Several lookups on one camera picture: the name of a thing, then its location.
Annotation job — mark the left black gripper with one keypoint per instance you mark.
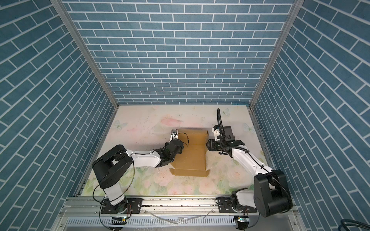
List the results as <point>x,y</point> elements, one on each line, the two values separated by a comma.
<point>180,150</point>

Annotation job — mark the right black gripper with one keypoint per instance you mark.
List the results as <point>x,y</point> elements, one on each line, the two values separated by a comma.
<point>211,145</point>

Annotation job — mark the brown cardboard paper box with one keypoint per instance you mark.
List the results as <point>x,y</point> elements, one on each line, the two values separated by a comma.
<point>192,161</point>

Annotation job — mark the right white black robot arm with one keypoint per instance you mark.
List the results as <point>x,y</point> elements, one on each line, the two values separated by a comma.
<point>271,194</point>

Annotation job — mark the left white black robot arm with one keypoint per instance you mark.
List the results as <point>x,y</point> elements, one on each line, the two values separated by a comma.
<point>110,167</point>

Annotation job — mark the floral table mat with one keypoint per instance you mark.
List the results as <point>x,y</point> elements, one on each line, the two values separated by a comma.
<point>144,128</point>

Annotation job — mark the right green circuit board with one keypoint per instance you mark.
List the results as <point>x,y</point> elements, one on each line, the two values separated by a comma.
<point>242,219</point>

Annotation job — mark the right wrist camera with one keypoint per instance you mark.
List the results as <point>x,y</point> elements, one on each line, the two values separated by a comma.
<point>217,133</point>

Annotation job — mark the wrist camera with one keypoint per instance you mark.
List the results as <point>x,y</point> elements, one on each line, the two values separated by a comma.
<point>174,135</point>
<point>217,133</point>

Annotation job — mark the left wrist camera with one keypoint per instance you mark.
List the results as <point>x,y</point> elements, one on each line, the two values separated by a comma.
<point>174,135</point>

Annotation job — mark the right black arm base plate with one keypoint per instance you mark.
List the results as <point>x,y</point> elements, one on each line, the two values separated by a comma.
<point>231,205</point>

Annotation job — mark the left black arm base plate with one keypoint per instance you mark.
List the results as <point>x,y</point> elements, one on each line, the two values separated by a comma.
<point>127,206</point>

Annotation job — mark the white slotted cable duct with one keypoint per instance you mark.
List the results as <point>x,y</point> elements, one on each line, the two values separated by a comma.
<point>150,222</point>

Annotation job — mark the clear cable tie strip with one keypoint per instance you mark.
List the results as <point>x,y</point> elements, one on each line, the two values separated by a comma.
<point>178,220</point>

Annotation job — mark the aluminium front rail frame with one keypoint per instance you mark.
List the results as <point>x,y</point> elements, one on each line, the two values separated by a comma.
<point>176,206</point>

